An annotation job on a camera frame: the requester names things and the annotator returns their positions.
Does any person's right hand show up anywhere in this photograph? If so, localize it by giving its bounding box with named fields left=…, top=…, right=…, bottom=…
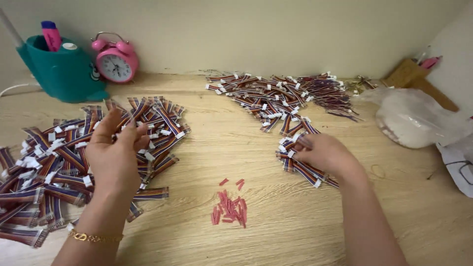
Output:
left=293, top=133, right=366, bottom=182

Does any person's left hand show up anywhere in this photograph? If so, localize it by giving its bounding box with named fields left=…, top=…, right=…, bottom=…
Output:
left=85, top=108, right=151, bottom=194

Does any sleeved rainbow ribbon cable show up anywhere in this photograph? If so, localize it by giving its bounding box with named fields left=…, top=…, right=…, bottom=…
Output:
left=104, top=99, right=134, bottom=128

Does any heap of gold metal pins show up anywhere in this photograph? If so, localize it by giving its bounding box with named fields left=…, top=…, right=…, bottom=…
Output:
left=344, top=75, right=379, bottom=96

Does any pile of red tube pieces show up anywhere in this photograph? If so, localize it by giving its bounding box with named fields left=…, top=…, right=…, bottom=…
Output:
left=210, top=178, right=248, bottom=228

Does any clear bag of white connectors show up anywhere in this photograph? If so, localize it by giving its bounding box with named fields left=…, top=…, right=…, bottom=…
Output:
left=351, top=87, right=473, bottom=149

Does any brown wooden box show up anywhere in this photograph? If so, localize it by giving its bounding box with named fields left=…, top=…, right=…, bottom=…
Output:
left=381, top=58, right=460, bottom=112

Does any pink twin-bell alarm clock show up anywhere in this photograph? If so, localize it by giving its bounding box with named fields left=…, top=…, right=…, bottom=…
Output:
left=90, top=32, right=140, bottom=84

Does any teal desk lamp base holder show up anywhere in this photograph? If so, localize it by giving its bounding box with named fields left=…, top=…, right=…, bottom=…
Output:
left=16, top=35, right=110, bottom=103

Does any pink highlighter pen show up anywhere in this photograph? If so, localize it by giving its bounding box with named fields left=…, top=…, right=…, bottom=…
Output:
left=41, top=21, right=63, bottom=52

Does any heap of thin dark wires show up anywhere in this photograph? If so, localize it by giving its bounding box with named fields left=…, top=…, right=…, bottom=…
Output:
left=301, top=74, right=363, bottom=122

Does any heap of white-plug ribbon cables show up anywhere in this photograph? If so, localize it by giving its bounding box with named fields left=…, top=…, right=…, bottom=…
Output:
left=205, top=72, right=340, bottom=190

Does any gold chain bracelet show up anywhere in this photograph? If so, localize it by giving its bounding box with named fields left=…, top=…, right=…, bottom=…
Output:
left=68, top=228, right=125, bottom=244

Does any heap of bagged ribbon cables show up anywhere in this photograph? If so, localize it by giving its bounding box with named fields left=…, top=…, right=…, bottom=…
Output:
left=0, top=96, right=192, bottom=249

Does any white power cable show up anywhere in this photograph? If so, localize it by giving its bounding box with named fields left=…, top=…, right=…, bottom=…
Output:
left=0, top=83, right=41, bottom=97

